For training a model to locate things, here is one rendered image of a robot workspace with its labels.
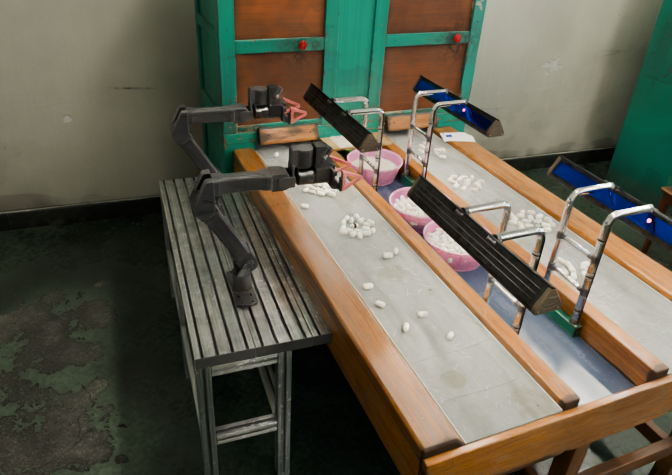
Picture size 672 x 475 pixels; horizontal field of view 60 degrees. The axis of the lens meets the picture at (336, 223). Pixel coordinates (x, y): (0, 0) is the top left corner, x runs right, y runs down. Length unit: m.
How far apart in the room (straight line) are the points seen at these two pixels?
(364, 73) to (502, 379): 1.74
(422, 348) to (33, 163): 2.66
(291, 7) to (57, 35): 1.35
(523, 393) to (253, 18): 1.86
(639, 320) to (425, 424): 0.88
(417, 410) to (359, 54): 1.86
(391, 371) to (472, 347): 0.29
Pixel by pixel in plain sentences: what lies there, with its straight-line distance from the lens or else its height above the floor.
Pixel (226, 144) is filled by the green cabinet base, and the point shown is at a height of 0.79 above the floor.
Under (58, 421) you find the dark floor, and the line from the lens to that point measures 2.64.
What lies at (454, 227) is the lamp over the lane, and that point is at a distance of 1.65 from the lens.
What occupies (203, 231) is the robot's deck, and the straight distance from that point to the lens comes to 2.34.
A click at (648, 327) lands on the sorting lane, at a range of 2.08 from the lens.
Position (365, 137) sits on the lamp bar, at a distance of 2.13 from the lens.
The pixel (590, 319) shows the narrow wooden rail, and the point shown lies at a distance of 1.99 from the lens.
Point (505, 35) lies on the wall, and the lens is 4.29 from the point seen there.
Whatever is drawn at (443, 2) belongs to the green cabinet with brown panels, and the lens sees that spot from 3.07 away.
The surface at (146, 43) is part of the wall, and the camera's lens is 3.50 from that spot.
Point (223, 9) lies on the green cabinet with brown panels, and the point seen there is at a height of 1.40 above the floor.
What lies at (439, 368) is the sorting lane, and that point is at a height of 0.74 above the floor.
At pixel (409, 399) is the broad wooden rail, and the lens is 1.55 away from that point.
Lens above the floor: 1.89
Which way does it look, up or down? 30 degrees down
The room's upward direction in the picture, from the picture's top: 4 degrees clockwise
